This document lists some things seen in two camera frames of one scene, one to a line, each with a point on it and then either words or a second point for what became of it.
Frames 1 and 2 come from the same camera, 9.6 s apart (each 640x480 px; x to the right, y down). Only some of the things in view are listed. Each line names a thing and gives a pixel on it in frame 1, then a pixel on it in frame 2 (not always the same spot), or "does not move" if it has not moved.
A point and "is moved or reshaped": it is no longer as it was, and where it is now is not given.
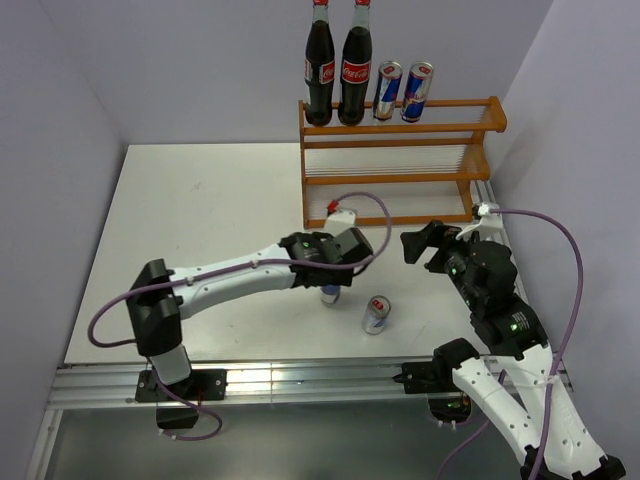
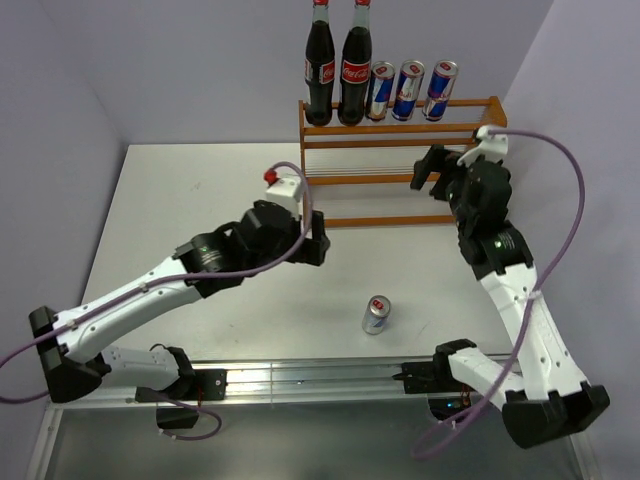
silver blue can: [376, 313] does not move
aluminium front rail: [266, 384] does not move
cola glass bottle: [319, 66] does not move
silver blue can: [329, 294] to [440, 89]
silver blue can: [386, 93] is moved or reshaped
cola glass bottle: [356, 67] does not move
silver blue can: [416, 91] is moved or reshaped
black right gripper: [414, 242] to [437, 159]
